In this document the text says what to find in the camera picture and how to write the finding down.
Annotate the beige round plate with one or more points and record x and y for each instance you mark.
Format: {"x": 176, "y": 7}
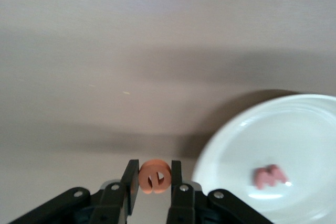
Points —
{"x": 288, "y": 134}

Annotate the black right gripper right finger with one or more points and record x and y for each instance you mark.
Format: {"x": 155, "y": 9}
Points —
{"x": 183, "y": 203}

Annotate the brown table cover sheet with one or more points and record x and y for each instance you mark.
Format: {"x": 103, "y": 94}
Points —
{"x": 78, "y": 37}

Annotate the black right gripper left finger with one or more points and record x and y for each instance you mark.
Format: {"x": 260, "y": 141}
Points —
{"x": 113, "y": 203}

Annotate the orange foam letter e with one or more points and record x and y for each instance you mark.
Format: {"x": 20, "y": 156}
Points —
{"x": 144, "y": 176}

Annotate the pink foam letter w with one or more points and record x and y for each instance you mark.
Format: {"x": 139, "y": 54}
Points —
{"x": 262, "y": 179}

